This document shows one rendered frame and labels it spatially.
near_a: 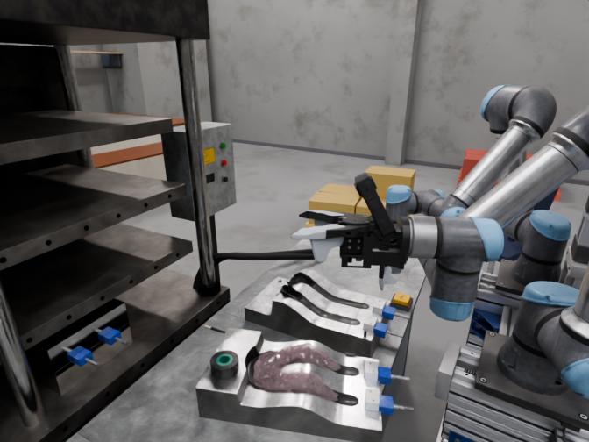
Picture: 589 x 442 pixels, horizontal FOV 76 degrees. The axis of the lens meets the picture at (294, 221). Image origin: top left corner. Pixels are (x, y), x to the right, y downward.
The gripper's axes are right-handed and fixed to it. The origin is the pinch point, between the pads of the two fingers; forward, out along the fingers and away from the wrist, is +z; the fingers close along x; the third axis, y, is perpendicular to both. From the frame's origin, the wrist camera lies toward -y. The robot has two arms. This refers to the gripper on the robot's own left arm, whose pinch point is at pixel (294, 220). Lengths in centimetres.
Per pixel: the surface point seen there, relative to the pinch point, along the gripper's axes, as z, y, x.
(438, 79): -186, -97, 650
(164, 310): 61, 58, 70
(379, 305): -25, 46, 61
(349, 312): -15, 49, 60
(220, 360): 23, 49, 26
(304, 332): 1, 55, 55
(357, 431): -15, 60, 17
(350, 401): -14, 58, 25
